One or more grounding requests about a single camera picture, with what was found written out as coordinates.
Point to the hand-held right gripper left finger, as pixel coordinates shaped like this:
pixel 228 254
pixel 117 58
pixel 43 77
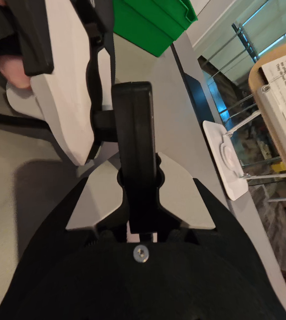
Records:
pixel 100 200

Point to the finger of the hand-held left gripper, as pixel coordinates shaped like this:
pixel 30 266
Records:
pixel 106 75
pixel 65 87

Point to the white document stand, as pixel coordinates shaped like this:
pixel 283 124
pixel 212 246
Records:
pixel 215 140

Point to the green plastic bin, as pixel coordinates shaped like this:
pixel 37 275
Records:
pixel 145 25

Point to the black power strip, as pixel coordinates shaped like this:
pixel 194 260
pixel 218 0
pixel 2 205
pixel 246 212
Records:
pixel 135 137

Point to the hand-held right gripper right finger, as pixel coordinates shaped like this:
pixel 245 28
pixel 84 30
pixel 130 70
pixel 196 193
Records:
pixel 183 200

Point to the glass railing panel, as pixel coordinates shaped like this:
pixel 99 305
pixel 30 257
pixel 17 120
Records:
pixel 233 82

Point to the person's left hand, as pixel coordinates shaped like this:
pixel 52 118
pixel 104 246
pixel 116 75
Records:
pixel 10 70

